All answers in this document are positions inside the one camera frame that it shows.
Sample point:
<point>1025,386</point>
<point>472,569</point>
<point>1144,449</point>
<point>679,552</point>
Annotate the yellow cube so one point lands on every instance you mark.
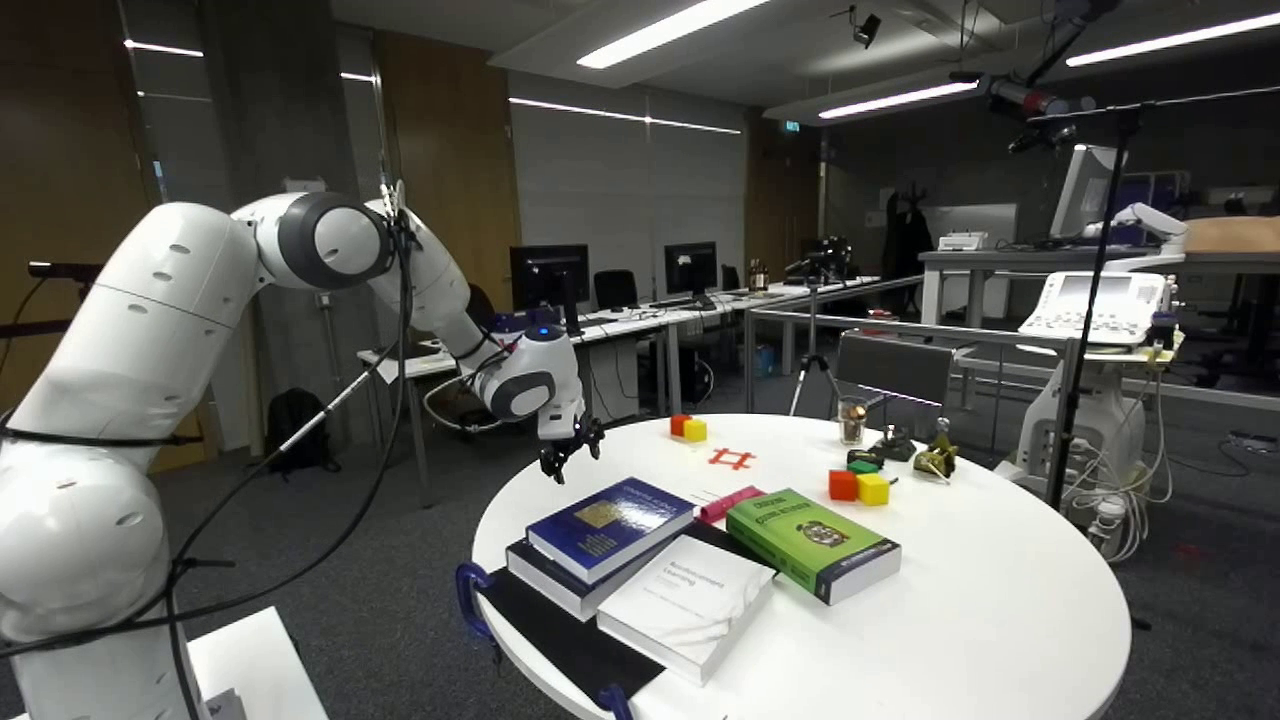
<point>698,432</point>
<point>872,491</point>

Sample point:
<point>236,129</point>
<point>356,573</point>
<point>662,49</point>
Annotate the dark network-print book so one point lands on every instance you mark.
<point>562,594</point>

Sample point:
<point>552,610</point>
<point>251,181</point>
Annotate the dark hanging coat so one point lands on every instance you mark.
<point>907,241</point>

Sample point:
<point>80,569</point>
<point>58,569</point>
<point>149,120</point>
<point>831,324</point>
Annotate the white ultrasound machine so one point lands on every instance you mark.
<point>1135,307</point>

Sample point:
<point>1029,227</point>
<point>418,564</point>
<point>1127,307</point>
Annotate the small glass cup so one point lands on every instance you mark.
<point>853,426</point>

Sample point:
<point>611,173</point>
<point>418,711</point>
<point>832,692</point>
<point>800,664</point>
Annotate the cardboard box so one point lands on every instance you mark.
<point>1233,237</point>

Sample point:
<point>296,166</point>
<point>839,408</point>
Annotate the metal railing frame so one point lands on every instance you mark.
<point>865,324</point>

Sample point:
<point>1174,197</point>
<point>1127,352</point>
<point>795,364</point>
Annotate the long white office desk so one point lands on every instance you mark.
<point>642,318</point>

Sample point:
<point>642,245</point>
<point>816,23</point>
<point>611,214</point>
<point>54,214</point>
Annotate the blue hardcover book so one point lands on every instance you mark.
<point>605,520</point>

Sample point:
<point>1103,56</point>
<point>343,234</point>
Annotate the blue table clamp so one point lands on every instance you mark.
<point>466,587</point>
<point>613,703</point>

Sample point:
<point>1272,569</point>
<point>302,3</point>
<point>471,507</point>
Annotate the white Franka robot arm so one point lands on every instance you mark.
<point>132,333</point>

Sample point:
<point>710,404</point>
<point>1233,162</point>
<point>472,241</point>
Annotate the black computer monitor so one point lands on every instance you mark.
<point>551,275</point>
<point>691,268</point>

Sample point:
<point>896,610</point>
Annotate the pink flat book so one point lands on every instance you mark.
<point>730,507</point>

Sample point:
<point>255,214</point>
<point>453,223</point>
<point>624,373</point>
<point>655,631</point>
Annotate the black backpack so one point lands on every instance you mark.
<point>296,430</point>

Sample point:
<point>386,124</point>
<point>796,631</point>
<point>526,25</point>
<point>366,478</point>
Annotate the white whiteboard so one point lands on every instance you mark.
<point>981,223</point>

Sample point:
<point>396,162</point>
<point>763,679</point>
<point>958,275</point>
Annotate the white book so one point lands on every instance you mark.
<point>680,603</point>

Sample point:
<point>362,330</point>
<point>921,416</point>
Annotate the green book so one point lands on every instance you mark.
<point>800,533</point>

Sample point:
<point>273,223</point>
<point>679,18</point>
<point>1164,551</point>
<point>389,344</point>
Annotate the black ceiling camera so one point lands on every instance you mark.
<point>865,25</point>

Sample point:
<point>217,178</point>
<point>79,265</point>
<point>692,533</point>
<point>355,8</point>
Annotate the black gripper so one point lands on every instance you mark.
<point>562,430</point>

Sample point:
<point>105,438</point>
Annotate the dark toy figure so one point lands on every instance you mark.
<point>937,463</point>

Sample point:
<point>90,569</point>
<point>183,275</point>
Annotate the tall black stand pole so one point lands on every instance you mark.
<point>1072,401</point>

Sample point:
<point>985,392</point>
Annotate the ceiling strip light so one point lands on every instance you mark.
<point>1174,40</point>
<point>664,31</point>
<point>161,49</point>
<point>902,98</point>
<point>624,116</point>

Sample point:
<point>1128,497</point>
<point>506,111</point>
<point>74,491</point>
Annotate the black camera tripod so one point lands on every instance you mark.
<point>809,381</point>

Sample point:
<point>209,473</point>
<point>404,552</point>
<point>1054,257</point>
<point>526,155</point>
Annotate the orange cube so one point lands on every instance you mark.
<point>841,484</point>
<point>679,426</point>

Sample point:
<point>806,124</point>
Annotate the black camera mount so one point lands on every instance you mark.
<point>60,268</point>

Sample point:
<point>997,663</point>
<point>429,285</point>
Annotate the white robot base platform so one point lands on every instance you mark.
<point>255,664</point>

